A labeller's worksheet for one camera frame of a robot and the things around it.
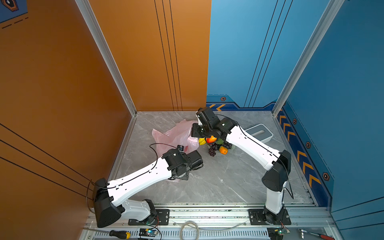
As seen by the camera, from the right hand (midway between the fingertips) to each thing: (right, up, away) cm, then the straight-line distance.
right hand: (189, 132), depth 78 cm
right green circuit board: (+42, -48, -8) cm, 64 cm away
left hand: (-6, -19, -5) cm, 21 cm away
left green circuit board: (-19, -48, -8) cm, 52 cm away
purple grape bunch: (+15, -10, +13) cm, 22 cm away
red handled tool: (+61, -47, -11) cm, 78 cm away
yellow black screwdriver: (-34, -46, -10) cm, 58 cm away
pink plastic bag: (-6, -2, +4) cm, 7 cm away
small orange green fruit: (+19, -10, +6) cm, 22 cm away
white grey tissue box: (+49, -2, +25) cm, 55 cm away
